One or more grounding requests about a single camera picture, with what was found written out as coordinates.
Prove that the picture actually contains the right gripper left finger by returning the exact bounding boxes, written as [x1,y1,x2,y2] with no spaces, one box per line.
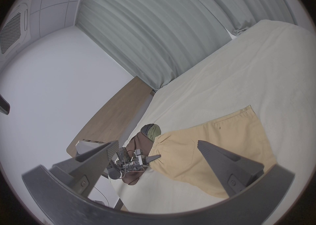
[49,140,120,199]

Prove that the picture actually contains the ceiling air conditioner vent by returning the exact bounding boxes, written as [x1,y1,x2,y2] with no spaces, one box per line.
[0,0,32,60]

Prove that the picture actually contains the window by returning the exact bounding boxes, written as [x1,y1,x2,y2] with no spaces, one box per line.
[226,27,237,40]

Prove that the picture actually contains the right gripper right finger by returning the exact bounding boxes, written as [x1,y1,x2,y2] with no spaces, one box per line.
[197,140,265,199]

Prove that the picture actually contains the green garment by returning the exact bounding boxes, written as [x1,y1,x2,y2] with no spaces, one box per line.
[148,124,161,142]

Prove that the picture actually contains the brown garment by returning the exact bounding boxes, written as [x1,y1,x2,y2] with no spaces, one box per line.
[122,132,153,185]

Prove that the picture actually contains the bed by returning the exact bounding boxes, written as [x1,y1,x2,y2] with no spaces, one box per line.
[66,19,316,213]

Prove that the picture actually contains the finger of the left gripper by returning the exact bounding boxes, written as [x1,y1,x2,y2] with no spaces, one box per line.
[146,154,161,164]

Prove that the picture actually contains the beige shorts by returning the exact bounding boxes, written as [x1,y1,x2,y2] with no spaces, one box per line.
[148,105,277,198]

